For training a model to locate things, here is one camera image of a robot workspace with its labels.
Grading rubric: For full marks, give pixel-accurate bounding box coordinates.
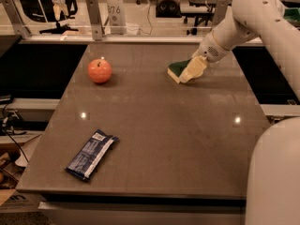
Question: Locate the white numbered pillar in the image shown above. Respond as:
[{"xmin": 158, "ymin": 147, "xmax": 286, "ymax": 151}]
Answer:
[{"xmin": 106, "ymin": 0, "xmax": 127, "ymax": 35}]

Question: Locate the green plastic bin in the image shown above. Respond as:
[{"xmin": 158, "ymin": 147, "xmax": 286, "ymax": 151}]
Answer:
[{"xmin": 284, "ymin": 7, "xmax": 300, "ymax": 23}]

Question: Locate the black cable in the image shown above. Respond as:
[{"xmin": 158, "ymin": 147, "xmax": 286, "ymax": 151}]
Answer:
[{"xmin": 0, "ymin": 101, "xmax": 31, "ymax": 164}]

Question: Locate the metal bracket post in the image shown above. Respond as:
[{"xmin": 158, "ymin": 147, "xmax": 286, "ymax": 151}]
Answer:
[
  {"xmin": 212, "ymin": 0, "xmax": 230, "ymax": 26},
  {"xmin": 85, "ymin": 0, "xmax": 104, "ymax": 40},
  {"xmin": 0, "ymin": 0, "xmax": 31, "ymax": 38}
]

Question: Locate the cardboard box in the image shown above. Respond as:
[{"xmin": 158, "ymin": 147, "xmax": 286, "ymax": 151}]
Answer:
[{"xmin": 0, "ymin": 150, "xmax": 41, "ymax": 214}]

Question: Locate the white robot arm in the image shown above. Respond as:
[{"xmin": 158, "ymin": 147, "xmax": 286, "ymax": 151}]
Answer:
[{"xmin": 180, "ymin": 0, "xmax": 300, "ymax": 225}]

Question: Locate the red apple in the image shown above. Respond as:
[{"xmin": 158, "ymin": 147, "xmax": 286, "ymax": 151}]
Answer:
[{"xmin": 87, "ymin": 59, "xmax": 113, "ymax": 83}]

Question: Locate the right metal bracket post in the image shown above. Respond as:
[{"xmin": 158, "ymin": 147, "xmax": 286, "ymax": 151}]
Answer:
[{"xmin": 212, "ymin": 0, "xmax": 230, "ymax": 26}]

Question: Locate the middle metal bracket post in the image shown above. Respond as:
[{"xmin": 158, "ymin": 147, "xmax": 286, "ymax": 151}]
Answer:
[{"xmin": 85, "ymin": 0, "xmax": 104, "ymax": 40}]

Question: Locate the green and yellow sponge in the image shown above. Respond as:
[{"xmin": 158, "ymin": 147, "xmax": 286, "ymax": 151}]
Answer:
[{"xmin": 167, "ymin": 60, "xmax": 190, "ymax": 83}]

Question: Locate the left metal bracket post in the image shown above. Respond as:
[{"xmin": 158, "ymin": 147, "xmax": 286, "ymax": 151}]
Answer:
[{"xmin": 0, "ymin": 0, "xmax": 31, "ymax": 38}]

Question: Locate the black office chair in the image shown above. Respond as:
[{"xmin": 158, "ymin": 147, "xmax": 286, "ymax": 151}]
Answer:
[{"xmin": 132, "ymin": 0, "xmax": 183, "ymax": 19}]

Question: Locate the blue rxbar wrapper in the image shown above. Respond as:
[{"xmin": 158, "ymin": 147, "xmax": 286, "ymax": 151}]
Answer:
[{"xmin": 66, "ymin": 129, "xmax": 118, "ymax": 181}]

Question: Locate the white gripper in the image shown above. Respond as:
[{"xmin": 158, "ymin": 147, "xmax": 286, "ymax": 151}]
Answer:
[{"xmin": 179, "ymin": 33, "xmax": 229, "ymax": 83}]

